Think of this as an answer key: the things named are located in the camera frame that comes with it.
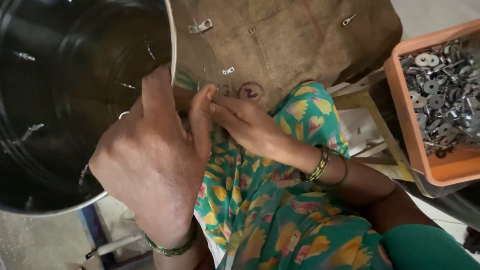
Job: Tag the brown burlap sack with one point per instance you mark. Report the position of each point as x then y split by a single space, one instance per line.
292 41

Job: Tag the plain green blouse sleeve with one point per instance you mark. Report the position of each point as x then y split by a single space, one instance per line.
423 249

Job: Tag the yellow wooden frame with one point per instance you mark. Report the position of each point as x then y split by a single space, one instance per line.
375 123

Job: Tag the heap of metal washers and clips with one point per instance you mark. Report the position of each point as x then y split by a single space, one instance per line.
446 93

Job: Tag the clear plastic sheet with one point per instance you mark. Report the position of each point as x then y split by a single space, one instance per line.
198 48

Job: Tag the blue metal stand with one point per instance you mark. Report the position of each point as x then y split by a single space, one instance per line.
93 232

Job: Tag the large black metal drum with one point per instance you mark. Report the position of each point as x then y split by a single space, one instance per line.
56 93

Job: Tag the small metal clip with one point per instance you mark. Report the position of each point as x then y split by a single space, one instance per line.
348 19
32 131
202 26
228 70
25 56

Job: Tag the green floral sari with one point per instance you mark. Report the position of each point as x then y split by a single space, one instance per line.
270 217

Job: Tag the thin dark bangle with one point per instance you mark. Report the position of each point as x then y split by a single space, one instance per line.
344 168

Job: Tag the person's right hand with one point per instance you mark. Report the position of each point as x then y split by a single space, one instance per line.
258 131

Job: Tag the person's right fingers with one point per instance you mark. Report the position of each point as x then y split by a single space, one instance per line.
230 108

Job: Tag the green and gold bangles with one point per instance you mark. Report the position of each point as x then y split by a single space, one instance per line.
321 165

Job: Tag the green glass bangle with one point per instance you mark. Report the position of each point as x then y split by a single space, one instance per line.
172 250

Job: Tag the person's left hand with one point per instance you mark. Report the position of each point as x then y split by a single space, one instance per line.
150 165

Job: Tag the orange plastic tray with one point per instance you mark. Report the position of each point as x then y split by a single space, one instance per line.
446 168

